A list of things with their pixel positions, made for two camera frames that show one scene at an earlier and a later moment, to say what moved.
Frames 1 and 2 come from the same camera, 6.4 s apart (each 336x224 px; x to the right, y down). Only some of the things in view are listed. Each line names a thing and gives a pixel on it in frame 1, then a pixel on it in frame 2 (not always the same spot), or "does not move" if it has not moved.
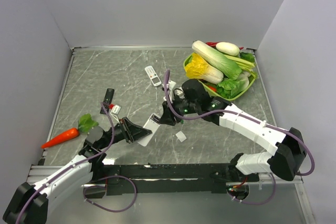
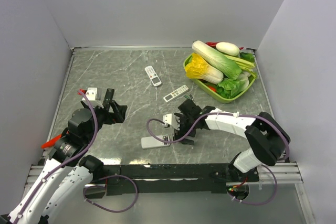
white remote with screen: [153, 76] does not move
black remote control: [107, 98] does not move
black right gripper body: [184, 106] -> [185, 126]
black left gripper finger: [135, 131] -> [119, 110]
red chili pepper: [213, 44] does not move
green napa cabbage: [230, 70] does not move
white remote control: [152, 124] -> [151, 141]
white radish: [228, 48] does not move
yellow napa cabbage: [198, 68] does not move
